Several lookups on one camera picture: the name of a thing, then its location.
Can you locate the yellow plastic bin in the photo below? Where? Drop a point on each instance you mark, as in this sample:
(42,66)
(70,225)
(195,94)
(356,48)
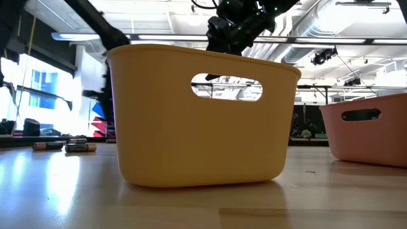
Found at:
(175,133)

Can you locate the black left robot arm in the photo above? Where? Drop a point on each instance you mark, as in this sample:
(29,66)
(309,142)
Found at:
(108,35)

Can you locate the red and blue shelf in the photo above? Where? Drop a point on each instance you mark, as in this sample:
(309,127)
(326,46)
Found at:
(99,122)

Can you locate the long ceiling light bar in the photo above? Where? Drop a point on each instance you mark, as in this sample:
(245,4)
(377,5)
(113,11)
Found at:
(318,40)

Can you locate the black ceiling spotlight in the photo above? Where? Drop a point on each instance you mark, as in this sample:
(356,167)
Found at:
(352,81)
(322,56)

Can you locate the black rounded bag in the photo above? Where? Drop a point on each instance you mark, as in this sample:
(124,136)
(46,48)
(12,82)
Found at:
(31,127)

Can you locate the orange plastic bin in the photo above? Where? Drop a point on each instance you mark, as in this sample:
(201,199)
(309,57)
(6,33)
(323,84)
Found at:
(365,143)

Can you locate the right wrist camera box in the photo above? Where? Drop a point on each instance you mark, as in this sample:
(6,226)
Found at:
(217,25)

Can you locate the silver air duct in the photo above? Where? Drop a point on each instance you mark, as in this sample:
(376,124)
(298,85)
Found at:
(302,31)

